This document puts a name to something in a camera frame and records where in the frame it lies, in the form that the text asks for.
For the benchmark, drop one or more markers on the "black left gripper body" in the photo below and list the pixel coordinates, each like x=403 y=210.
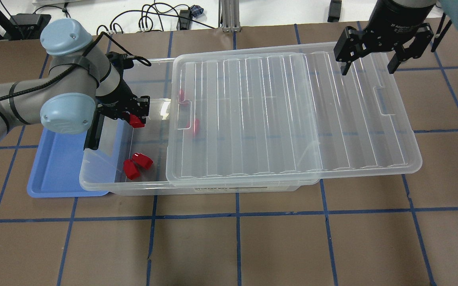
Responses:
x=116 y=96

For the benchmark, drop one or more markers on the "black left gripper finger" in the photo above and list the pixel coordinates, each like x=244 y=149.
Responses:
x=125 y=116
x=141 y=106

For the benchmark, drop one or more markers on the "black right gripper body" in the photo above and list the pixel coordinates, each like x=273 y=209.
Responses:
x=396 y=16

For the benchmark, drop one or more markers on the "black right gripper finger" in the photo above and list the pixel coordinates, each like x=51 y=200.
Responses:
x=348 y=48
x=415 y=50

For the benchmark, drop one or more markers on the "red block from tray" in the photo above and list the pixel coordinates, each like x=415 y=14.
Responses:
x=135 y=121

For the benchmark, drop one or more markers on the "clear plastic box lid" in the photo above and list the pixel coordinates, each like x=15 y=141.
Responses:
x=361 y=122

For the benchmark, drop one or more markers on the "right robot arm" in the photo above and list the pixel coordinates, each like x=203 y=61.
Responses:
x=444 y=14

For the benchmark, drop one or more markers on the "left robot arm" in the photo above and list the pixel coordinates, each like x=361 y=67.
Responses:
x=83 y=84

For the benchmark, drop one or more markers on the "clear plastic storage box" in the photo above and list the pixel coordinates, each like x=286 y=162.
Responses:
x=234 y=123

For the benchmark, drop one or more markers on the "red block box centre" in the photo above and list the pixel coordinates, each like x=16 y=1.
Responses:
x=195 y=127

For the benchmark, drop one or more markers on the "black device on desk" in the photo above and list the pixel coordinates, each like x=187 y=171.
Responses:
x=334 y=11

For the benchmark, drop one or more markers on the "red block upper pair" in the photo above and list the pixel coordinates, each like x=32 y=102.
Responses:
x=142 y=160

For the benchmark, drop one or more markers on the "red block pair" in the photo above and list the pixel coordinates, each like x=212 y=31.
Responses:
x=142 y=160
x=131 y=170

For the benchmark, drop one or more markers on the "red block lower pair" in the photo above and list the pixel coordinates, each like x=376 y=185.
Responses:
x=131 y=170

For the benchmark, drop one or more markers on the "blue plastic tray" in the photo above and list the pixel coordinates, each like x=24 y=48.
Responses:
x=63 y=168

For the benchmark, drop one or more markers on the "blue checked cloth item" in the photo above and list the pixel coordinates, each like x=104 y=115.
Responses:
x=196 y=11

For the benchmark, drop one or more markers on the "black box latch handle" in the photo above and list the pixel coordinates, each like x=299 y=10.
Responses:
x=93 y=136

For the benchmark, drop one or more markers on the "aluminium frame post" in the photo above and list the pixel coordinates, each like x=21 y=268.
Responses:
x=229 y=15

